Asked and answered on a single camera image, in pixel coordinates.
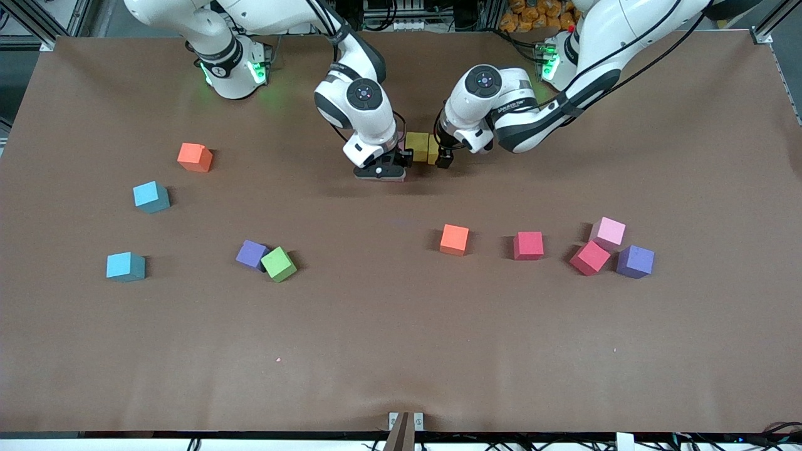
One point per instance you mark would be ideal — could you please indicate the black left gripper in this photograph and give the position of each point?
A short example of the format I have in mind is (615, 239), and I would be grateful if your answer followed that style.
(443, 152)

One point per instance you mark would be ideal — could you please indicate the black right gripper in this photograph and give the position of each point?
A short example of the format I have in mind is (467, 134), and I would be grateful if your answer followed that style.
(403, 155)

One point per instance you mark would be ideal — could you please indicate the yellow foam cube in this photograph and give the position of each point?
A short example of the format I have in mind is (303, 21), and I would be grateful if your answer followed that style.
(433, 150)
(418, 147)

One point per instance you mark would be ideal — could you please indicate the orange foam cube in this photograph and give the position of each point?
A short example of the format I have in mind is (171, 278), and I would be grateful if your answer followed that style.
(454, 238)
(193, 156)

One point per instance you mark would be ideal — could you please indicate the red foam cube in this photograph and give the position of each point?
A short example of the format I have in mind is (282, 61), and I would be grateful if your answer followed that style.
(589, 257)
(528, 245)

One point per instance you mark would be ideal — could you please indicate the green foam cube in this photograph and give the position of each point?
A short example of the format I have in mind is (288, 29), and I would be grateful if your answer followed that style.
(278, 264)

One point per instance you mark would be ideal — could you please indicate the purple foam cube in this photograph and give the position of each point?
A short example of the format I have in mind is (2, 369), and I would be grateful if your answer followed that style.
(250, 254)
(635, 261)

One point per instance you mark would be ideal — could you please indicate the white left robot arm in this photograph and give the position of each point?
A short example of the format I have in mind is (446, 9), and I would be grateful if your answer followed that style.
(601, 37)

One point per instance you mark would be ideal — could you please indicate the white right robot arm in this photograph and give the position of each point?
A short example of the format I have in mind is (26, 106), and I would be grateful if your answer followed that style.
(371, 128)

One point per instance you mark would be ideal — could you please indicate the small white socket strip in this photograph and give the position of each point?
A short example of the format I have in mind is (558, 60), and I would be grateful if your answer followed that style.
(413, 25)

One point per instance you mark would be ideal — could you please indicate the brown table cover sheet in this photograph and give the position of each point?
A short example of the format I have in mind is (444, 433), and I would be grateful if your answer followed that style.
(401, 326)

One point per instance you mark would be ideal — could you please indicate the bag of orange items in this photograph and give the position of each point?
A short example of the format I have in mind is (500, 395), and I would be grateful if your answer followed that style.
(532, 15)

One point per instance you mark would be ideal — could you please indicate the cyan foam cube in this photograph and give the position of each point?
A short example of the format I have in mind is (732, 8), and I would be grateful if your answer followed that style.
(150, 196)
(124, 265)

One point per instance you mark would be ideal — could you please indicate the metal bracket with brown stick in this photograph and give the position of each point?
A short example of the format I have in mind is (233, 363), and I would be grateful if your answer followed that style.
(401, 435)

